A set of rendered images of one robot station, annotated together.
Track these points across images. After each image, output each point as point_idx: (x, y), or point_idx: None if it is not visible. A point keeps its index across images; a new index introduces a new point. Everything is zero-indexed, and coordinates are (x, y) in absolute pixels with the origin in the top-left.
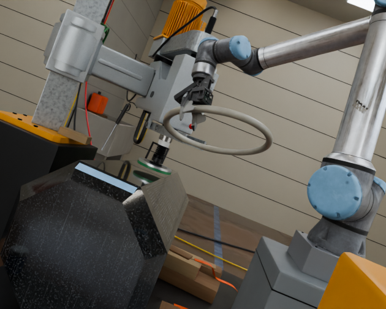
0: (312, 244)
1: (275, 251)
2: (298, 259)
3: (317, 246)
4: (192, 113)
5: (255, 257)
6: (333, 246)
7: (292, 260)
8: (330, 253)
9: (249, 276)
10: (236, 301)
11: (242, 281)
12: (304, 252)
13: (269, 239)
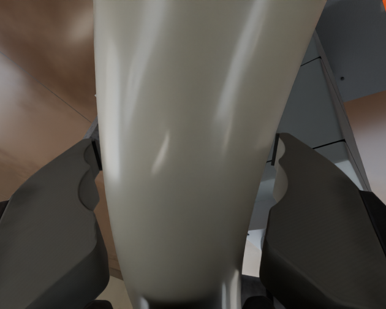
0: (249, 232)
1: (271, 185)
2: (261, 206)
3: (259, 235)
4: (268, 216)
5: (320, 140)
6: (260, 247)
7: (272, 197)
8: (251, 241)
9: (305, 124)
10: (308, 94)
11: (328, 103)
12: (252, 219)
13: (343, 170)
